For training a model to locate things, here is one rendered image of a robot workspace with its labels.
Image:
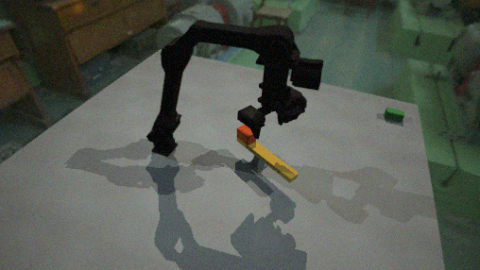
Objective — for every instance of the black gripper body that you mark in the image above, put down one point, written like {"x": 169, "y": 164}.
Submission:
{"x": 254, "y": 118}

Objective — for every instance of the small green block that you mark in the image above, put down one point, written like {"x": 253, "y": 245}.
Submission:
{"x": 395, "y": 115}

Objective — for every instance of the yellow long bar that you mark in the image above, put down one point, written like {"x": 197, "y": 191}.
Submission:
{"x": 246, "y": 138}

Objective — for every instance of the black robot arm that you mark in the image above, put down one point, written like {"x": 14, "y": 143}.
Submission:
{"x": 277, "y": 52}

